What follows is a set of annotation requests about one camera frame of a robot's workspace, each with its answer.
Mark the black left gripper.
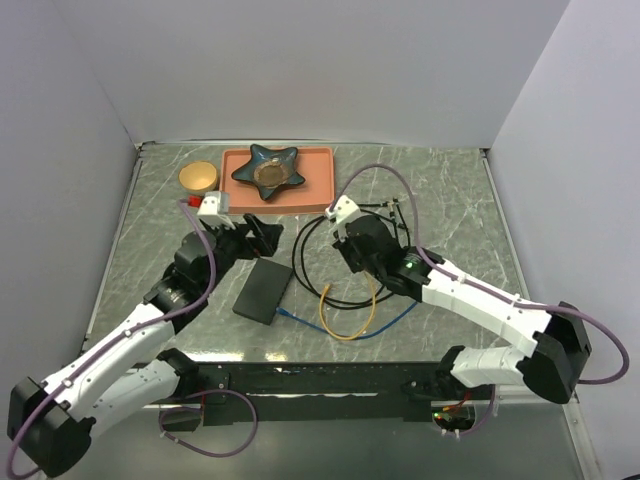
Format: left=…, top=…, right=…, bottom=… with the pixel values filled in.
left=200, top=212, right=282, bottom=294

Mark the black network switch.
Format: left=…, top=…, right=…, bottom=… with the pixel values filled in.
left=232, top=258, right=293, bottom=326

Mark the yellow ethernet cable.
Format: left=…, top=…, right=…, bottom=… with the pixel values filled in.
left=318, top=272, right=379, bottom=342

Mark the blue ethernet cable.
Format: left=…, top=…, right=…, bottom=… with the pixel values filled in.
left=275, top=299, right=419, bottom=341

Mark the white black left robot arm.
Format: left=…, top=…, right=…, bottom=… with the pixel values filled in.
left=7, top=214, right=284, bottom=478

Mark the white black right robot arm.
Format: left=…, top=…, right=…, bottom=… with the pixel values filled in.
left=328, top=211, right=591, bottom=404

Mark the blue star-shaped dish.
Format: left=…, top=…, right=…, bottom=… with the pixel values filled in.
left=231, top=144, right=306, bottom=201

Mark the yellow wooden bowl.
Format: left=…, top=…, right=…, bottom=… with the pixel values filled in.
left=178, top=161, right=220, bottom=196

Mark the salmon pink tray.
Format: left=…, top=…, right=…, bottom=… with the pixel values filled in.
left=219, top=146, right=335, bottom=215

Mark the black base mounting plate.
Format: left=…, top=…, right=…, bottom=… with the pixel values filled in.
left=154, top=362, right=491, bottom=426

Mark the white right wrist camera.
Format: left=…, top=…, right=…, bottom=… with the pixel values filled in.
left=325, top=195, right=362, bottom=241

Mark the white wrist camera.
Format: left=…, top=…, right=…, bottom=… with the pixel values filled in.
left=325, top=195, right=362, bottom=241
left=187, top=191, right=235, bottom=230

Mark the black coaxial cable bundle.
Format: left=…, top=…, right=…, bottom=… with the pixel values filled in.
left=291, top=198, right=421, bottom=310

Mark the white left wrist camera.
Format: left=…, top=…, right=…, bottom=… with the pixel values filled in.
left=187, top=191, right=235, bottom=230

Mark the aluminium frame rail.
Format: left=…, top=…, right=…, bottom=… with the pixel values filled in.
left=49, top=367, right=581, bottom=409

